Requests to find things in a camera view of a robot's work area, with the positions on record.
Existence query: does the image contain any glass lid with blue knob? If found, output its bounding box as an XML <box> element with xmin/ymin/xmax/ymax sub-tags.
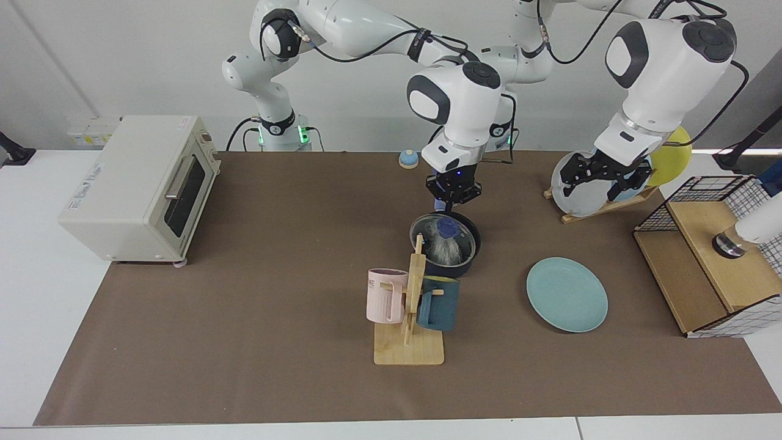
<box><xmin>409</xmin><ymin>213</ymin><xmax>477</xmax><ymax>268</ymax></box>

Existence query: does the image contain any white plate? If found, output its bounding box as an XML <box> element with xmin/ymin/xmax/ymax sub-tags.
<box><xmin>550</xmin><ymin>150</ymin><xmax>618</xmax><ymax>218</ymax></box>

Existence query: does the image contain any wooden plate rack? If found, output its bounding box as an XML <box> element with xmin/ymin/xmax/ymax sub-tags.
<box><xmin>543</xmin><ymin>185</ymin><xmax>660</xmax><ymax>224</ymax></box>

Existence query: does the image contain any yellow plate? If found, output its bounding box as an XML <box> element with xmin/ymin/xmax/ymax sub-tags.
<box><xmin>646</xmin><ymin>126</ymin><xmax>693</xmax><ymax>187</ymax></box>

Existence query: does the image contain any pale green plate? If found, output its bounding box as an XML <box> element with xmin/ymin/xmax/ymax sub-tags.
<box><xmin>526</xmin><ymin>257</ymin><xmax>609</xmax><ymax>334</ymax></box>

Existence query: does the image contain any dark teal cup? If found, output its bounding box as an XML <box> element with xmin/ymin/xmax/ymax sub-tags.
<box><xmin>415</xmin><ymin>276</ymin><xmax>461</xmax><ymax>332</ymax></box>

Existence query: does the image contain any pink cup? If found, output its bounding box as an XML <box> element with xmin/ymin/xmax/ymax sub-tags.
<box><xmin>366</xmin><ymin>268</ymin><xmax>409</xmax><ymax>325</ymax></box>

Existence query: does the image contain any blue object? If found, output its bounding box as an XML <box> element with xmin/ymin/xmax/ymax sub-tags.
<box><xmin>756</xmin><ymin>170</ymin><xmax>782</xmax><ymax>197</ymax></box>

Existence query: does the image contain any wooden cup stand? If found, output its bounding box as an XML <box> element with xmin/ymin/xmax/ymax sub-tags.
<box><xmin>373</xmin><ymin>233</ymin><xmax>445</xmax><ymax>366</ymax></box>

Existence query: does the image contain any brown table cloth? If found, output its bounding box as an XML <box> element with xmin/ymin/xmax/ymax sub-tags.
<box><xmin>34</xmin><ymin>151</ymin><xmax>782</xmax><ymax>427</ymax></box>

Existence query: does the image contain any pale toaster oven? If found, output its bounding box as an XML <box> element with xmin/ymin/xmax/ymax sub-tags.
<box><xmin>59</xmin><ymin>115</ymin><xmax>222</xmax><ymax>268</ymax></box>

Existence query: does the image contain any black pot with blue handle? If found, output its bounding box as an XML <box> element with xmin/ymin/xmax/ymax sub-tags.
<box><xmin>408</xmin><ymin>196</ymin><xmax>482</xmax><ymax>279</ymax></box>

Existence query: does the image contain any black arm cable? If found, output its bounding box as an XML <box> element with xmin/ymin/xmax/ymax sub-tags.
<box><xmin>260</xmin><ymin>18</ymin><xmax>519</xmax><ymax>167</ymax></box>
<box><xmin>536</xmin><ymin>0</ymin><xmax>750</xmax><ymax>147</ymax></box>

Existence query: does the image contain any wire basket with wooden floor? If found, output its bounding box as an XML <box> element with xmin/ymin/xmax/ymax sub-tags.
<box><xmin>633</xmin><ymin>175</ymin><xmax>782</xmax><ymax>339</ymax></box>

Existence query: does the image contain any black base cable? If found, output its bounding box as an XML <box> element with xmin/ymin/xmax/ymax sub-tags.
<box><xmin>225</xmin><ymin>116</ymin><xmax>262</xmax><ymax>152</ymax></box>

